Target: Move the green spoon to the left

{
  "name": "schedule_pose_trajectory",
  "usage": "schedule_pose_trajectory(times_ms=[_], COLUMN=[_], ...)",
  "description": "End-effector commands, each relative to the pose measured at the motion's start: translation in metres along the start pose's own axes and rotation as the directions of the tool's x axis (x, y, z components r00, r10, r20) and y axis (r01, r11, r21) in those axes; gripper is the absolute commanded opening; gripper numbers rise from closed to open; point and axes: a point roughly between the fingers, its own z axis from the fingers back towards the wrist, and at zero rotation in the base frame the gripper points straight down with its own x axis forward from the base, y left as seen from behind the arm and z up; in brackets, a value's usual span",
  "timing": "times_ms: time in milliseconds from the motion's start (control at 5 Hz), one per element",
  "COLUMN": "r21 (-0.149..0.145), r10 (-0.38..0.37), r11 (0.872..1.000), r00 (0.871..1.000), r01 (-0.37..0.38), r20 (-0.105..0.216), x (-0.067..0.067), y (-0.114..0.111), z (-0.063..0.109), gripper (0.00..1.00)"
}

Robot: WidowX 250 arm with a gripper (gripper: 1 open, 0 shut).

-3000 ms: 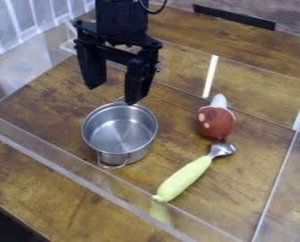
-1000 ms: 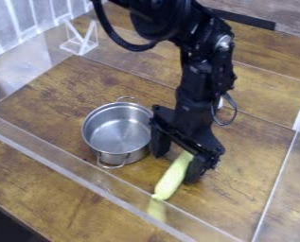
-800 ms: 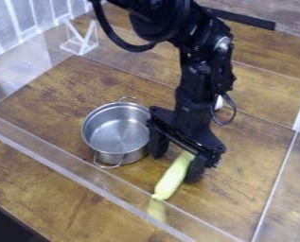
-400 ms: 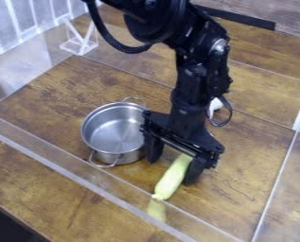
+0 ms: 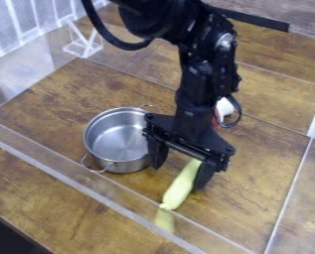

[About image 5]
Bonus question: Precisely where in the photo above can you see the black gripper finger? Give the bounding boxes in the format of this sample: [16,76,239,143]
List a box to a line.
[193,162,227,191]
[146,137,169,170]

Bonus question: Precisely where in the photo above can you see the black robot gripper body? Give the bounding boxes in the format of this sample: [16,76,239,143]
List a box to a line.
[144,94,236,169]

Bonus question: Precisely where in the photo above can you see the stainless steel pot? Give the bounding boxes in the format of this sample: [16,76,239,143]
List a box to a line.
[79,104,160,174]

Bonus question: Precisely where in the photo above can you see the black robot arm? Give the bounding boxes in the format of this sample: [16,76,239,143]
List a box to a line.
[112,0,240,190]

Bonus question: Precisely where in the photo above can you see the red toy mushroom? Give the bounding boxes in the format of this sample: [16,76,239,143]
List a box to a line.
[213,98,235,128]

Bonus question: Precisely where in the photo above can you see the clear acrylic front barrier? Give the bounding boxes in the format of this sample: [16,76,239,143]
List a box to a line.
[0,124,253,254]

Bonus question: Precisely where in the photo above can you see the clear acrylic triangular stand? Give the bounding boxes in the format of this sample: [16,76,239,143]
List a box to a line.
[63,22,104,59]

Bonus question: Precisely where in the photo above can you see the black strip on table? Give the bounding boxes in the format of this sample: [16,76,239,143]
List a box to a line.
[216,7,290,32]

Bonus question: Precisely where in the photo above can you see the black cable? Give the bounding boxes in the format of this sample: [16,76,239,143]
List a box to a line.
[79,0,157,52]

